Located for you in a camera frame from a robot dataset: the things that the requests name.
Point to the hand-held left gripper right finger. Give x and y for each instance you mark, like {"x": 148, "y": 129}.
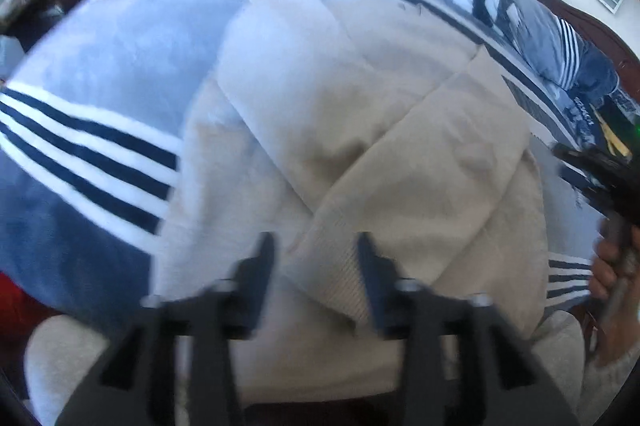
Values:
{"x": 370, "y": 278}

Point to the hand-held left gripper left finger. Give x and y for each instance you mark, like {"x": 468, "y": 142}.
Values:
{"x": 259, "y": 278}

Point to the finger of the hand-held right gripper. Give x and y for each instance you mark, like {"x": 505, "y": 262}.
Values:
{"x": 575, "y": 161}

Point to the beige knit sweater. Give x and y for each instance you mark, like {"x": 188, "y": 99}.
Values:
{"x": 350, "y": 131}

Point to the person's right hand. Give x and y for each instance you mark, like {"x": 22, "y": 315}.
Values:
{"x": 605, "y": 266}

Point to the dark pillow with yellow stripe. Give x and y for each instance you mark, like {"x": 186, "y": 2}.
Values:
{"x": 600, "y": 111}

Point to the blue striped pillow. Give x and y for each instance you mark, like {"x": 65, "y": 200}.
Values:
{"x": 545, "y": 36}

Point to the dark wooden headboard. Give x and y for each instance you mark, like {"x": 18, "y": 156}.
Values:
{"x": 595, "y": 26}

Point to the person's white quilted pants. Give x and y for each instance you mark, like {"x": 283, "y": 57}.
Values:
{"x": 75, "y": 366}

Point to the red plastic bag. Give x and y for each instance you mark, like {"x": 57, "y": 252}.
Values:
{"x": 20, "y": 306}

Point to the blue white striped blanket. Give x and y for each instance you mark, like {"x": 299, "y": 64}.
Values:
{"x": 125, "y": 46}

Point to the pale blue plastic container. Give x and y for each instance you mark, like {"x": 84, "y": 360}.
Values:
{"x": 9, "y": 51}

